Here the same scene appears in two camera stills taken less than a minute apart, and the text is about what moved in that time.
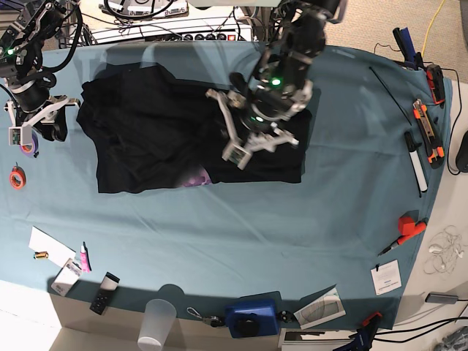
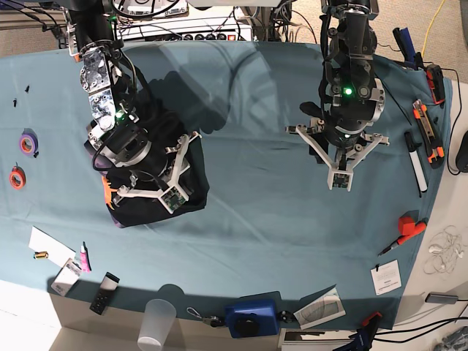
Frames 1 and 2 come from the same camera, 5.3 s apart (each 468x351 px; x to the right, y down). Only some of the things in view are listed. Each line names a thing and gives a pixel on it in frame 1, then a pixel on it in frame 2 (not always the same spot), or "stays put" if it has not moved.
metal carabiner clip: [214, 321] stays put
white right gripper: [238, 151] -> [340, 175]
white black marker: [413, 147] stays put
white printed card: [386, 277] stays put
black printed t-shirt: [151, 126] -> [176, 181]
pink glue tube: [83, 258] stays put
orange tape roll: [17, 178] stays put
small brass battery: [42, 254] stays put
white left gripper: [57, 131] -> [173, 197]
